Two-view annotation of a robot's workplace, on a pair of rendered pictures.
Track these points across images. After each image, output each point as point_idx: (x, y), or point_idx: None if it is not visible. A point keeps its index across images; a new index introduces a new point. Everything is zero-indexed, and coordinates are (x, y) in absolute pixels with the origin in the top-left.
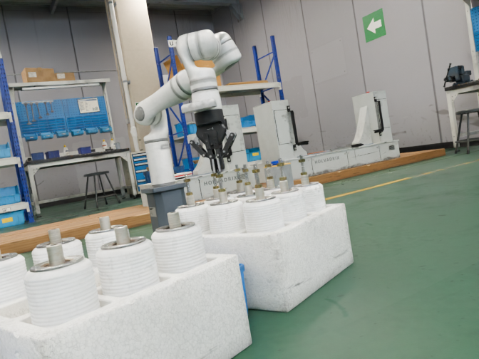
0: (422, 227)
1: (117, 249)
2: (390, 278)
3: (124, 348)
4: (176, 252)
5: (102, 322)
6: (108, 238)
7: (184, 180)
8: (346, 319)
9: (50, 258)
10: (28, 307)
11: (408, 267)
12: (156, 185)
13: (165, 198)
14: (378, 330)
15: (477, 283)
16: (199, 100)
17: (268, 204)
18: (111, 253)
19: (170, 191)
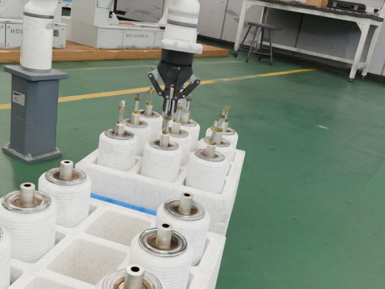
0: (265, 163)
1: (172, 258)
2: (278, 231)
3: None
4: (192, 242)
5: None
6: (78, 193)
7: (121, 108)
8: (272, 282)
9: (133, 286)
10: None
11: (284, 218)
12: (30, 69)
13: (40, 88)
14: None
15: (346, 250)
16: (179, 36)
17: (222, 166)
18: (168, 264)
19: (47, 81)
